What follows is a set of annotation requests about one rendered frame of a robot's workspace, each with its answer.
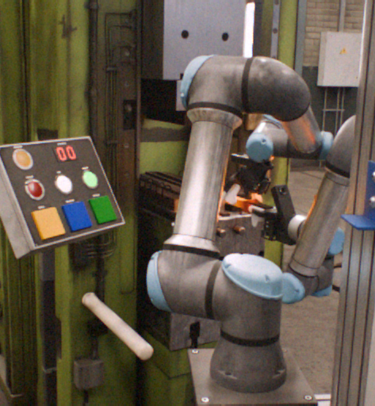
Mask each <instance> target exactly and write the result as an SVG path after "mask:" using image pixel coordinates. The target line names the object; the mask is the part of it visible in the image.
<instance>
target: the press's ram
mask: <svg viewBox="0 0 375 406"><path fill-rule="evenodd" d="M245 10H246V0H141V64H140V78H141V79H162V80H183V76H184V74H185V72H186V68H187V67H188V65H189V63H190V62H191V61H192V60H195V59H196V57H198V56H210V55H219V56H243V46H244V28H245Z"/></svg>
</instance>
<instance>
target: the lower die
mask: <svg viewBox="0 0 375 406"><path fill-rule="evenodd" d="M150 172H159V171H148V172H146V174H142V176H144V175H145V176H147V177H148V178H153V180H159V181H160V182H163V183H164V184H165V185H170V186H171V187H172V192H170V187H168V186H166V189H164V190H163V204H164V207H166V209H169V210H171V211H174V212H177V209H178V200H179V194H180V190H181V186H182V184H180V183H178V182H176V181H174V180H171V179H168V178H164V177H162V176H159V175H157V174H152V173H150ZM159 173H162V172H159ZM162 174H166V175H169V176H171V177H174V178H178V179H181V180H183V177H181V176H178V175H176V174H172V173H170V172H164V173H162ZM146 179H147V178H143V180H142V181H141V179H140V193H141V197H142V198H144V183H145V180H146ZM150 184H151V179H149V183H148V184H147V192H146V196H147V199H148V200H149V199H150ZM157 185H158V182H154V185H151V199H152V202H154V203H155V186H157ZM162 187H163V184H160V188H159V187H158V202H159V203H158V204H159V205H161V204H162Z"/></svg>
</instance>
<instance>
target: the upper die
mask: <svg viewBox="0 0 375 406"><path fill-rule="evenodd" d="M181 83H182V80H162V79H140V104H141V105H148V106H153V108H160V109H169V110H175V111H188V110H186V109H185V108H184V106H183V104H182V101H181V97H180V96H181V94H182V92H181V91H180V89H181Z"/></svg>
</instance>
